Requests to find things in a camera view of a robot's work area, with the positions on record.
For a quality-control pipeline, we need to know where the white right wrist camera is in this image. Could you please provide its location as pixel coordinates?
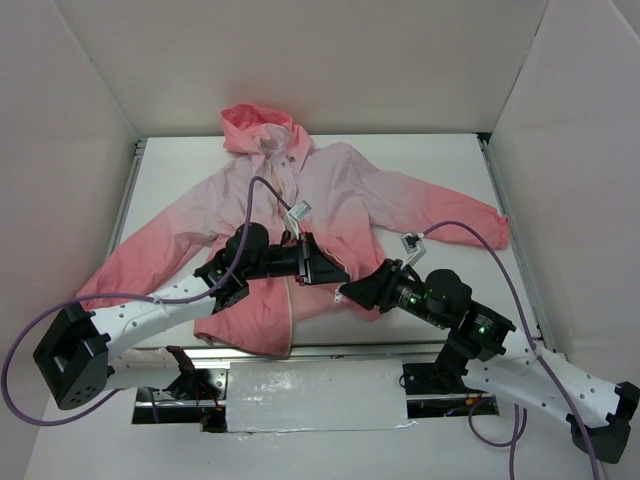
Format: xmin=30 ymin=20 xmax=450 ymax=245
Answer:
xmin=400 ymin=233 xmax=426 ymax=267

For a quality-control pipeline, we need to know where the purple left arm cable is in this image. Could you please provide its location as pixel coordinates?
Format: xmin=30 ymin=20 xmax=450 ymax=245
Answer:
xmin=0 ymin=175 xmax=296 ymax=427

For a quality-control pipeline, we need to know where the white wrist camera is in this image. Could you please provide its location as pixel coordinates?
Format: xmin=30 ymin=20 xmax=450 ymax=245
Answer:
xmin=400 ymin=233 xmax=426 ymax=267
xmin=284 ymin=200 xmax=312 ymax=238

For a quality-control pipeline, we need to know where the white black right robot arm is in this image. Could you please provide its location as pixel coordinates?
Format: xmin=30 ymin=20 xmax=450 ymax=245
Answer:
xmin=339 ymin=260 xmax=639 ymax=464

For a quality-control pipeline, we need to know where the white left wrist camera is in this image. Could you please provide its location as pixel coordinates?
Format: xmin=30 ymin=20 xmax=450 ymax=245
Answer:
xmin=284 ymin=200 xmax=312 ymax=238

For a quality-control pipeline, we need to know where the aluminium right side rail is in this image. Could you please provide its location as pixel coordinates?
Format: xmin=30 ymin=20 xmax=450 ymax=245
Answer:
xmin=475 ymin=132 xmax=558 ymax=353

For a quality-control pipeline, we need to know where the aluminium table edge rail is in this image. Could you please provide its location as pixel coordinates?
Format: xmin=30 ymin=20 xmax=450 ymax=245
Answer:
xmin=114 ymin=342 xmax=446 ymax=374

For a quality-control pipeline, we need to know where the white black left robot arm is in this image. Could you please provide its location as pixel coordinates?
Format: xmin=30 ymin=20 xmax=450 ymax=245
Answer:
xmin=33 ymin=223 xmax=350 ymax=410

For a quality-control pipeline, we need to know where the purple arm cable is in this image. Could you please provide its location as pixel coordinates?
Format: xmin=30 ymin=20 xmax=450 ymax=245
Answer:
xmin=0 ymin=175 xmax=296 ymax=427
xmin=422 ymin=221 xmax=604 ymax=480

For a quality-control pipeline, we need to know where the aluminium left side rail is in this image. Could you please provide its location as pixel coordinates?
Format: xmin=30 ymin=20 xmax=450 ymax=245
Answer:
xmin=106 ymin=138 xmax=148 ymax=257

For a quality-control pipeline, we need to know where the pink hooded zip jacket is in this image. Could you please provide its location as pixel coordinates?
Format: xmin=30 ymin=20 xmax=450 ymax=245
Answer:
xmin=77 ymin=103 xmax=510 ymax=359

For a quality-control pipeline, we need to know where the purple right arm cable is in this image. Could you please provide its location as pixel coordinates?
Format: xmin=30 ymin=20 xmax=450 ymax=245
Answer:
xmin=422 ymin=221 xmax=604 ymax=480

